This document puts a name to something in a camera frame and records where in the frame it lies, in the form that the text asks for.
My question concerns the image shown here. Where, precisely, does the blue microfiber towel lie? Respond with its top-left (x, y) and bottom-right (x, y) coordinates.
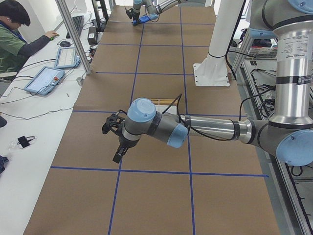
top-left (132, 15), bottom-right (150, 26)

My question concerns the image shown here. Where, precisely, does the wooden towel rack with base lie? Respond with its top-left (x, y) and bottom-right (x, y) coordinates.
top-left (150, 98), bottom-right (178, 114)

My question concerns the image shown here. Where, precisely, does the person's hand on mouse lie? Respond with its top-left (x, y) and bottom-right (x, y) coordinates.
top-left (45, 30), bottom-right (59, 40)

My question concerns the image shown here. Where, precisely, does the black power adapter box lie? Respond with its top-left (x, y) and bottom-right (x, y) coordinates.
top-left (88, 27), bottom-right (98, 45)

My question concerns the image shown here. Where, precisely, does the black keyboard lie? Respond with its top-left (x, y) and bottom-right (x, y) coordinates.
top-left (72, 15), bottom-right (84, 37)

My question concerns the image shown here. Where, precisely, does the black computer mouse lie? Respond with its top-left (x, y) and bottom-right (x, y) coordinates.
top-left (60, 41), bottom-right (71, 47)

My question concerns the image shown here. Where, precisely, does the upper teach pendant tablet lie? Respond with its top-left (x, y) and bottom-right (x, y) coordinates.
top-left (54, 47), bottom-right (80, 69)

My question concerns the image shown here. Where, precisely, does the teach pendant tablet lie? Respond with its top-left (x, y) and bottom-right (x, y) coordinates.
top-left (54, 47), bottom-right (80, 69)
top-left (24, 67), bottom-right (65, 95)

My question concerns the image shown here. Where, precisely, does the lower teach pendant tablet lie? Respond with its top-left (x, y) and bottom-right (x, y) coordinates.
top-left (24, 67), bottom-right (65, 95)

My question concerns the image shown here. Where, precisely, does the seated person in green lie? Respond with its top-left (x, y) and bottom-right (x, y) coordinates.
top-left (0, 0), bottom-right (51, 73)

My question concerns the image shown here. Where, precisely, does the aluminium frame post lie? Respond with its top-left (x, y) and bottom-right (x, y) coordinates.
top-left (56, 0), bottom-right (91, 75)

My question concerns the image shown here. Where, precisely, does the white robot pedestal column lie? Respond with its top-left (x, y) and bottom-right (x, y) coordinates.
top-left (193, 0), bottom-right (246, 87)

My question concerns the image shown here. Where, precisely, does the small black device with strap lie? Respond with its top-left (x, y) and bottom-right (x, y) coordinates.
top-left (17, 136), bottom-right (36, 148)

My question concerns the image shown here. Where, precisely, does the aluminium frame rail right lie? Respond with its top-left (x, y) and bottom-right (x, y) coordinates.
top-left (237, 58), bottom-right (313, 235)

